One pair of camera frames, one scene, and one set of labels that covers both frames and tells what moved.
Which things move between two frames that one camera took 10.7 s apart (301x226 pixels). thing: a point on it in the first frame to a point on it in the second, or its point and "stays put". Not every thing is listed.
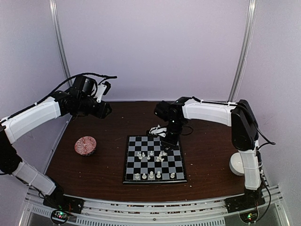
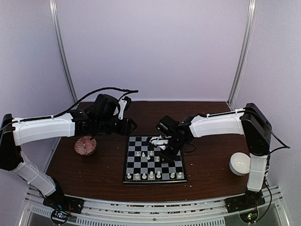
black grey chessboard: (147, 161) stays put
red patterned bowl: (85, 145) stays put
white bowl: (236, 165) stays put
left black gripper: (101, 113) to (125, 129)
